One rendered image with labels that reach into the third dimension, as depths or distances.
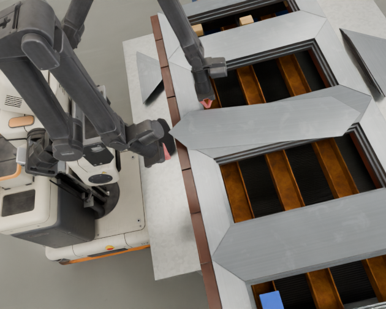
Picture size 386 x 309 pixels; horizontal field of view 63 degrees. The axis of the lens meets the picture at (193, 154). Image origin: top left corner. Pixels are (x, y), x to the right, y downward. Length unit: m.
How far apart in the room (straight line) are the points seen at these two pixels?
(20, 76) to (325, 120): 1.02
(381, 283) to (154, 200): 0.90
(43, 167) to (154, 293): 1.23
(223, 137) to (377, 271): 0.73
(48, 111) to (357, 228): 0.97
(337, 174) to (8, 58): 1.20
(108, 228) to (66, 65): 1.31
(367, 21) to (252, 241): 1.22
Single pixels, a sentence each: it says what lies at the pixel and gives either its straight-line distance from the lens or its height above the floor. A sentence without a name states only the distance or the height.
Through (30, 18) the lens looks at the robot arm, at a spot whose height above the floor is 1.62.
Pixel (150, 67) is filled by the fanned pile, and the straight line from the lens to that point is 1.70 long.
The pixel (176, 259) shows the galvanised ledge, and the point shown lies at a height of 0.68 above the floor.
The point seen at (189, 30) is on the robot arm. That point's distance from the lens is 1.09.
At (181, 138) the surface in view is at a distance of 1.25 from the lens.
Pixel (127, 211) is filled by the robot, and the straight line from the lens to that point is 1.84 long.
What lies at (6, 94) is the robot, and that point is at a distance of 0.99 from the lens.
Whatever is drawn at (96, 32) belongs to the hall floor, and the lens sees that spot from 3.18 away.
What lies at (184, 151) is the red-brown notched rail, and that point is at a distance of 1.27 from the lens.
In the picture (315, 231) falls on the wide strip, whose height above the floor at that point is 0.87.
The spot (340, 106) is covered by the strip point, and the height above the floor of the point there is 0.87.
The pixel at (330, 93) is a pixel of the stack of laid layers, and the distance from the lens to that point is 1.37.
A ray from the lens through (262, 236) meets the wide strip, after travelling 1.10.
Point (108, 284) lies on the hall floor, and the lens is 2.11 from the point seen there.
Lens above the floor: 1.95
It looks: 63 degrees down
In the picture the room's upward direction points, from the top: 19 degrees counter-clockwise
